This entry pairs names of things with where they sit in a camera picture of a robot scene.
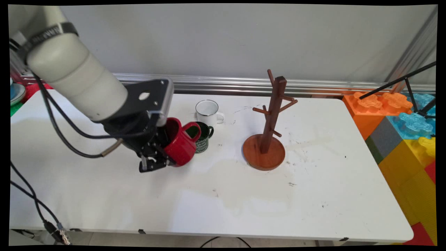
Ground yellow giant building block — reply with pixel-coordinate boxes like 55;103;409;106
378;137;438;245

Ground brown wooden mug tree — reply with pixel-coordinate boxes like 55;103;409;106
242;69;299;171

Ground orange giant building block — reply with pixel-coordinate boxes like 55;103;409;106
342;92;414;140

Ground large light blue block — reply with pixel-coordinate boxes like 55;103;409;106
385;112;436;140

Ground black floor cable loop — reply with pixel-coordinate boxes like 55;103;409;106
200;236;252;248

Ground white enamel mug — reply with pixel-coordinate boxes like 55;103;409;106
195;100;225;127

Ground red enamel mug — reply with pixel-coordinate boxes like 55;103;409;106
163;117;202;167

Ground black tripod stand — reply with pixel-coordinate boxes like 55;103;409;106
359;61;437;118

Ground black robot wrist cable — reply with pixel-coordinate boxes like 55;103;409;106
32;74;155;159

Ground red giant building block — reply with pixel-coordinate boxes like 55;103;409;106
401;222;435;246

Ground slanted aluminium frame post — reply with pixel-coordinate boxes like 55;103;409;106
385;7;438;84

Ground small red side block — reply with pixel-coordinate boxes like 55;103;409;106
424;161;437;184

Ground dark green building block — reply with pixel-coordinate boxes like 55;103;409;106
365;137;384;165

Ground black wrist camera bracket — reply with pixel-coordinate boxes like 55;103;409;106
91;78;174;128

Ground pale blue plate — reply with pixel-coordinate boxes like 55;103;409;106
10;77;27;106

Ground small light blue block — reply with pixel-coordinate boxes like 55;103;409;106
406;92;436;117

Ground grey giant building block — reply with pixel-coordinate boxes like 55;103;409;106
369;117;405;160

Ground red object behind table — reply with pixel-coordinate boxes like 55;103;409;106
23;83;53;102

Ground black cable with plug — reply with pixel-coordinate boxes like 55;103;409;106
10;161;71;245

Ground horizontal aluminium frame rail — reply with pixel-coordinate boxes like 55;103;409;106
20;71;436;97

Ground dark green printed mug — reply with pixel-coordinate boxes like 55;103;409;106
186;121;215;154

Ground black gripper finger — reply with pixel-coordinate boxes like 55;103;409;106
138;153;175;173

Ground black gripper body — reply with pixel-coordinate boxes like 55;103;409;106
103;111;172;165

